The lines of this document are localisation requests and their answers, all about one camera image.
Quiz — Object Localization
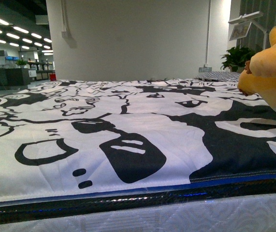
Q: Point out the orange plush toy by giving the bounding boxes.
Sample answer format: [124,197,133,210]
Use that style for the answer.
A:
[237,27,276,112]

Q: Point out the black white patterned bedspread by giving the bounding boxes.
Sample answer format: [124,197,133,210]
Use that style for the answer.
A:
[0,79,276,203]

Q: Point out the striped grey pillow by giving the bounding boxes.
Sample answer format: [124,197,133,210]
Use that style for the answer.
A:
[195,71,240,82]

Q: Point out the red bin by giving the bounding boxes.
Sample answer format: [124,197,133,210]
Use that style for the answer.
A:
[49,73,56,81]

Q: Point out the green potted plant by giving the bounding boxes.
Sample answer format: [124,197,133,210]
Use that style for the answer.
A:
[220,45,256,72]

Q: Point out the white desk lamp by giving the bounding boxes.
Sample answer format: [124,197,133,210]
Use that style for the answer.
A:
[228,11,269,50]

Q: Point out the white quilted mattress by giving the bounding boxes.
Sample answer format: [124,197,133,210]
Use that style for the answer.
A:
[0,178,276,232]

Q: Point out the wall cable conduit box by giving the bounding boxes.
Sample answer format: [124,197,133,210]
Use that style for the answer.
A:
[60,0,70,38]

